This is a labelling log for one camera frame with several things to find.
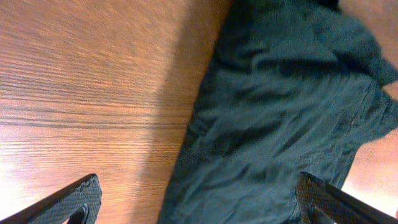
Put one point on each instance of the black shorts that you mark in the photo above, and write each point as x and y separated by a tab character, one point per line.
291	86

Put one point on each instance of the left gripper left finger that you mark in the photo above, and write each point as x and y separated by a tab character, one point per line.
78	203

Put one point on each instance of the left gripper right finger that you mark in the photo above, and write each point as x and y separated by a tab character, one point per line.
320	202

